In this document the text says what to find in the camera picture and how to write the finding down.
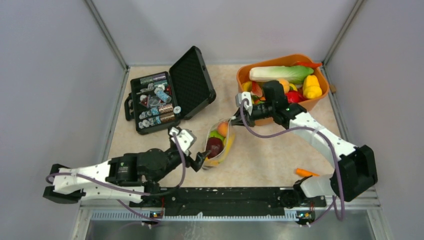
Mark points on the orange carrot toy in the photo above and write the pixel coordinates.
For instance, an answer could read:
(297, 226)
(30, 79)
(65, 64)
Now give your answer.
(305, 173)

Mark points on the clear dotted zip bag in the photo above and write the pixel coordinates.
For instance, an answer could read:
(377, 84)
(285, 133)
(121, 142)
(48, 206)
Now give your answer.
(213, 127)

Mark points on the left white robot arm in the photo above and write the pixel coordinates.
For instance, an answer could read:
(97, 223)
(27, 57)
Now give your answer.
(131, 177)

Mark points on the black open case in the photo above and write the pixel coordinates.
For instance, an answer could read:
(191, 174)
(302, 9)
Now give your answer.
(162, 100)

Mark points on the peach toy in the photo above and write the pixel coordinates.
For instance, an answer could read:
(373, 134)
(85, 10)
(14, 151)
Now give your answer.
(223, 128)
(285, 84)

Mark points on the yellow pear toy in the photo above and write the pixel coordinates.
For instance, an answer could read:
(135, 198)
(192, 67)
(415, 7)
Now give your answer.
(311, 87)

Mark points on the green apple toy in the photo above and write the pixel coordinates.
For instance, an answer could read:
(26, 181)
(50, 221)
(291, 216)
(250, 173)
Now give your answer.
(215, 134)

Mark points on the green white cabbage toy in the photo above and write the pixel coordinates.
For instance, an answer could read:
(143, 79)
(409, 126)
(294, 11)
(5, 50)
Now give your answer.
(293, 74)

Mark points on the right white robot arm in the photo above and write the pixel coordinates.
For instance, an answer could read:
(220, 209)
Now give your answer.
(355, 168)

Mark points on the yellow banana toy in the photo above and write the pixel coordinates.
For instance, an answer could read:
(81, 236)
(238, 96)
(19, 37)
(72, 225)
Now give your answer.
(228, 143)

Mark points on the yellow bell pepper toy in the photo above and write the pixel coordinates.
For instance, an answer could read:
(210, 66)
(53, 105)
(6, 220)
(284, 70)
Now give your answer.
(212, 163)

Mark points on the red apple toy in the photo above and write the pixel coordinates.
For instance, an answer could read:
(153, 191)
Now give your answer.
(294, 97)

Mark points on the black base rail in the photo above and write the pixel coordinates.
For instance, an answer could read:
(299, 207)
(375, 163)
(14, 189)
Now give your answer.
(229, 201)

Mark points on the dark purple fruit toy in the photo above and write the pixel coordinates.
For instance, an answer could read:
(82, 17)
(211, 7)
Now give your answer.
(214, 147)

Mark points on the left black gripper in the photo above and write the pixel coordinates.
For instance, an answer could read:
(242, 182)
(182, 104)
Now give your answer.
(197, 164)

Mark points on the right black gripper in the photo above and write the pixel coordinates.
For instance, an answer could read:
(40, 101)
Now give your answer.
(237, 119)

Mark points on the red chili toy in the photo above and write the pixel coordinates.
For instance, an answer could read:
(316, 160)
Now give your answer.
(312, 65)

